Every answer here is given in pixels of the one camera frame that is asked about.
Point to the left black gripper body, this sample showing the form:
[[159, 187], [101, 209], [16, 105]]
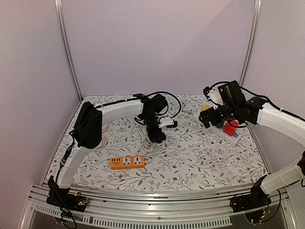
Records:
[[153, 135]]

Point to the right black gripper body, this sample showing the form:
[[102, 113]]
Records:
[[210, 117]]

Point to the blue cube socket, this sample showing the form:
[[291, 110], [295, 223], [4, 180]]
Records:
[[220, 125]]

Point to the yellow cube socket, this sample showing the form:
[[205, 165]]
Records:
[[205, 108]]

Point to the red cube socket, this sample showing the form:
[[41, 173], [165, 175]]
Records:
[[230, 127]]

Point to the white multicolour power strip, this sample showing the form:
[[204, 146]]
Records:
[[233, 140]]

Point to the orange power strip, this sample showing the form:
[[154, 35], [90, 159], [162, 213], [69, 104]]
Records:
[[128, 162]]

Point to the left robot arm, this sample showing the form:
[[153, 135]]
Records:
[[87, 131]]

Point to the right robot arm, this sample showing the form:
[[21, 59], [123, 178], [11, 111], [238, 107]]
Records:
[[230, 104]]

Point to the pink round power strip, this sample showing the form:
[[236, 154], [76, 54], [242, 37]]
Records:
[[104, 128]]

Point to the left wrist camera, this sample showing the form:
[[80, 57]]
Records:
[[167, 122]]

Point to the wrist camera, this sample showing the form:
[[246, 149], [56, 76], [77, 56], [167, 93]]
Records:
[[167, 122], [213, 95]]

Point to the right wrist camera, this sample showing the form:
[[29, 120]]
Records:
[[213, 95]]

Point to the right aluminium frame post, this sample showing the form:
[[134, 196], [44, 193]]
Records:
[[251, 41]]

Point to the aluminium frame post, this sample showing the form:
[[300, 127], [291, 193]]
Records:
[[251, 41], [66, 48]]

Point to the front aluminium rail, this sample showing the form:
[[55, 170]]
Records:
[[199, 209]]

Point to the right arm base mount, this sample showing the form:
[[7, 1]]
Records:
[[255, 206]]

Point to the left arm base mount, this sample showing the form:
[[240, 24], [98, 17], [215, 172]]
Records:
[[63, 199]]

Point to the left aluminium frame post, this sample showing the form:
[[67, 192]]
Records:
[[66, 48]]

